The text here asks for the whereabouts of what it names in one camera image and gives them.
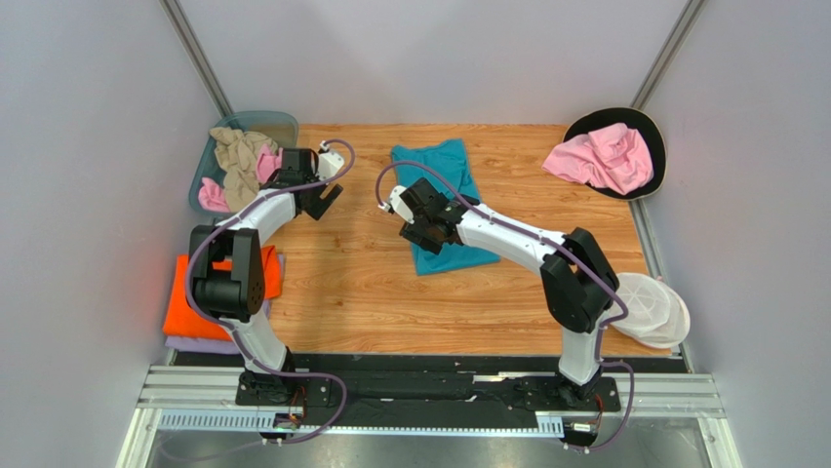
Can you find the white mesh basket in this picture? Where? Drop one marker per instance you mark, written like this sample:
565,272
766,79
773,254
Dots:
657,316

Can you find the pink t shirt in bin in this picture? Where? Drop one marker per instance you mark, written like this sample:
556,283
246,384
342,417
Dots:
211,194

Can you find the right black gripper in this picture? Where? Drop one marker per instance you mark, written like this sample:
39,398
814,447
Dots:
423,218

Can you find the beige t shirt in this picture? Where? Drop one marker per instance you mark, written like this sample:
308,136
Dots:
229,141

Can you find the teal t shirt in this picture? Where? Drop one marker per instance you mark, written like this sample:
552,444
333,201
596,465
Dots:
450,160

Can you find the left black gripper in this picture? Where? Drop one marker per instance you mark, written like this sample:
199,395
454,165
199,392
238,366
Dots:
326,201

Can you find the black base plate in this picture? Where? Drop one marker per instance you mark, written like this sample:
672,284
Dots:
437,392

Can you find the translucent grey plastic bin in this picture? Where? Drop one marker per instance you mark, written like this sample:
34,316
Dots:
280,126

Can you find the pink t shirt on tray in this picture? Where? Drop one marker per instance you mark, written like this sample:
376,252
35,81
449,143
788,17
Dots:
614,157

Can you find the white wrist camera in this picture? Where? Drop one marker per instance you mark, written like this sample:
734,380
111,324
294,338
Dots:
329,161
394,204

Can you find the black round tray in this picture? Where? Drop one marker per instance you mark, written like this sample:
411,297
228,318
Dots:
636,120

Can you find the aluminium frame rail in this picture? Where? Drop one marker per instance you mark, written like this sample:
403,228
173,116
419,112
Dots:
185,416

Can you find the right aluminium wall profile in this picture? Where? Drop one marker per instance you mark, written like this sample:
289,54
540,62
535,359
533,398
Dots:
670,48

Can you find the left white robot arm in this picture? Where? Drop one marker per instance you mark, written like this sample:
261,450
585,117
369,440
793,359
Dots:
224,279

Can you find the aluminium wall profile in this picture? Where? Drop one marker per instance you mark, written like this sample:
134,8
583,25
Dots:
670,48
192,46

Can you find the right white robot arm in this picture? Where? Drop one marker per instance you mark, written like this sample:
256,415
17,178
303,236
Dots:
578,282

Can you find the left aluminium wall profile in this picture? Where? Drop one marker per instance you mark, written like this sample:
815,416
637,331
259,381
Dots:
192,46

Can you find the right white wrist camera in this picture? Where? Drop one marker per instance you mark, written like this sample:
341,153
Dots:
394,204

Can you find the folded orange t shirt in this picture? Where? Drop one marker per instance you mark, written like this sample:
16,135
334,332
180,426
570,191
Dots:
181,321

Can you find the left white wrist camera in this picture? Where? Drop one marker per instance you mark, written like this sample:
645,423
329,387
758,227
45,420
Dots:
329,161

